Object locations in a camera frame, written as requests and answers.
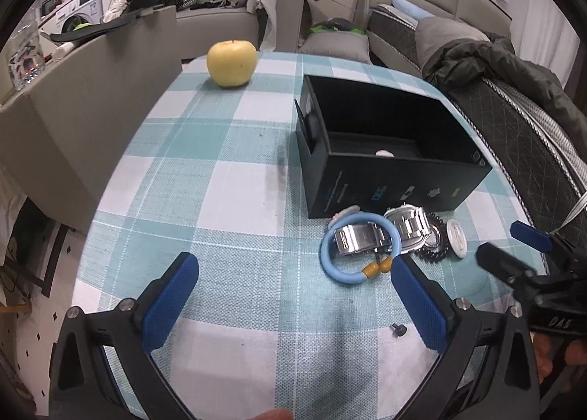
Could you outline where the left hand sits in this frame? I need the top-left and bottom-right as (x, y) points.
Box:
(251, 408), (294, 420)

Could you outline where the black bead bracelet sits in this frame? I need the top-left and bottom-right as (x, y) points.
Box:
(414, 211), (450, 264)

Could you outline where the black cardboard box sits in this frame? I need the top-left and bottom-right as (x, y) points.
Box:
(295, 75), (491, 218)

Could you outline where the light blue pillow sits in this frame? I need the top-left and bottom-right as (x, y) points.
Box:
(392, 0), (434, 21)

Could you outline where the clear plastic container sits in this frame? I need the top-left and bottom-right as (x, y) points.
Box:
(5, 19), (45, 91)

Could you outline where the yellow apple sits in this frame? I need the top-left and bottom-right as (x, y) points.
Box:
(206, 40), (258, 87)

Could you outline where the dark olive jacket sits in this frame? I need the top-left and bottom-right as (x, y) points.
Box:
(416, 34), (575, 121)

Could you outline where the white washing machine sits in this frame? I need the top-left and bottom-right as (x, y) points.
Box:
(39, 0), (103, 33)

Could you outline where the black flat pad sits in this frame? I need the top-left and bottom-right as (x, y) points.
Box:
(49, 8), (154, 44)

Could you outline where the teal plaid tablecloth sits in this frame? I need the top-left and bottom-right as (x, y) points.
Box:
(70, 50), (549, 420)

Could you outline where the round white disc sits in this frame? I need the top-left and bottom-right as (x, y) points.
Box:
(446, 218), (468, 259)

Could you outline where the small black screw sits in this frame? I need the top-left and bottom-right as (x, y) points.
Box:
(391, 324), (407, 336)

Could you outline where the silver metal watch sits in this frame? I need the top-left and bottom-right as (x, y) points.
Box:
(334, 222), (392, 256)
(384, 204), (431, 254)

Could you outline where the right hand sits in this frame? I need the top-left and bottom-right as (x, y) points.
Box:
(533, 331), (587, 386)

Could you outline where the grey sofa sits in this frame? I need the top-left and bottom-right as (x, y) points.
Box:
(122, 0), (314, 59)

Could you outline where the grey floor cushion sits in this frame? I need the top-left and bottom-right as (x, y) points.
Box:
(299, 30), (371, 64)

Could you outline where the black quilted mattress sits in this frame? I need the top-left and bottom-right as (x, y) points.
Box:
(367, 4), (586, 245)

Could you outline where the light blue bangle bracelet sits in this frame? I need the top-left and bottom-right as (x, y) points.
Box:
(318, 211), (403, 286)

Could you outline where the grey blanket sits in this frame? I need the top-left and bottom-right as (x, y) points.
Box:
(415, 17), (489, 68)

